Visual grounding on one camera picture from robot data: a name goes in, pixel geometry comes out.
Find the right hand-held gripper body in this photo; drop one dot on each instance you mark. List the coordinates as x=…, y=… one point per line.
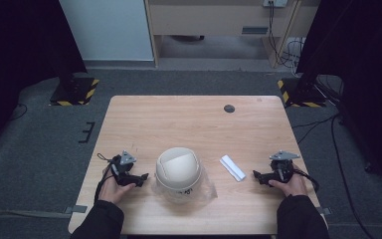
x=281, y=165

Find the dark round table grommet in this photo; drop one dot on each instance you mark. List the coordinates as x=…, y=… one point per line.
x=229, y=108

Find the dark desk vent label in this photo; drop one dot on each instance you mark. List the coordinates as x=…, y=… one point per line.
x=254, y=30

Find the clear plastic bin bag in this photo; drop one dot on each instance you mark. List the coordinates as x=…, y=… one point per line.
x=209, y=191

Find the light wooden desk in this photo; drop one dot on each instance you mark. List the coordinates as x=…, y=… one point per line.
x=212, y=20

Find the black stand base yellow stripes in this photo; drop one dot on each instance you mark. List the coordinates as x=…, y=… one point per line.
x=76, y=93
x=300, y=94

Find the person's right hand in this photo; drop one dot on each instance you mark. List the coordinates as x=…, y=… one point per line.
x=291, y=187

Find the black curtain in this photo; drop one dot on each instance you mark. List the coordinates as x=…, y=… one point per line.
x=13, y=49
x=364, y=49

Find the person's left hand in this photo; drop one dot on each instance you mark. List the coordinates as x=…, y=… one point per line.
x=112, y=191

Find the white cabinet panel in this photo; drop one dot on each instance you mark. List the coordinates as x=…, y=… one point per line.
x=107, y=30

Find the grey tape piece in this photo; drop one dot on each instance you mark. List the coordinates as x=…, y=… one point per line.
x=325, y=210
x=76, y=209

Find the white paper tissue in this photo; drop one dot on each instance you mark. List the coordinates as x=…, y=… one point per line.
x=232, y=167

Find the grey wall socket box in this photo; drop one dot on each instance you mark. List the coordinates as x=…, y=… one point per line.
x=275, y=2

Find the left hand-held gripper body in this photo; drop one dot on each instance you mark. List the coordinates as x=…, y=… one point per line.
x=122, y=166

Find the grey floor strip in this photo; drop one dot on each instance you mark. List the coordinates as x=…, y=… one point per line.
x=20, y=213

